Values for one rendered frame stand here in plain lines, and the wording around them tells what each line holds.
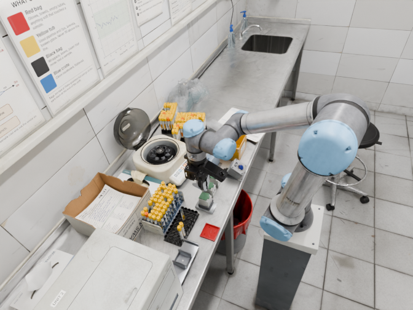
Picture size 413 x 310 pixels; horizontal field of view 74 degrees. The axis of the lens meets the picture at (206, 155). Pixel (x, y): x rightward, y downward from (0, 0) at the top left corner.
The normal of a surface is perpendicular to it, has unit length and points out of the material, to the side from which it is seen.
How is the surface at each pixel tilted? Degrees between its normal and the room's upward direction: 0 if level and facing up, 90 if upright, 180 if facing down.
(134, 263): 0
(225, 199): 0
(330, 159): 84
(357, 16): 90
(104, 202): 1
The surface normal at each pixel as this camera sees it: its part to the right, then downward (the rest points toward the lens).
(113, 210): -0.05, -0.73
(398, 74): -0.40, 0.66
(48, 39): 0.93, 0.25
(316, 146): -0.56, 0.52
